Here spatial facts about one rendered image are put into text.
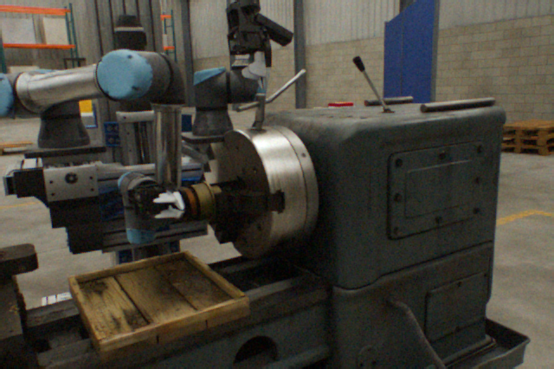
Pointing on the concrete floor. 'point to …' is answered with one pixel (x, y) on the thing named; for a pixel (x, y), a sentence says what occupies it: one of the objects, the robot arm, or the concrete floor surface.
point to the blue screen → (412, 52)
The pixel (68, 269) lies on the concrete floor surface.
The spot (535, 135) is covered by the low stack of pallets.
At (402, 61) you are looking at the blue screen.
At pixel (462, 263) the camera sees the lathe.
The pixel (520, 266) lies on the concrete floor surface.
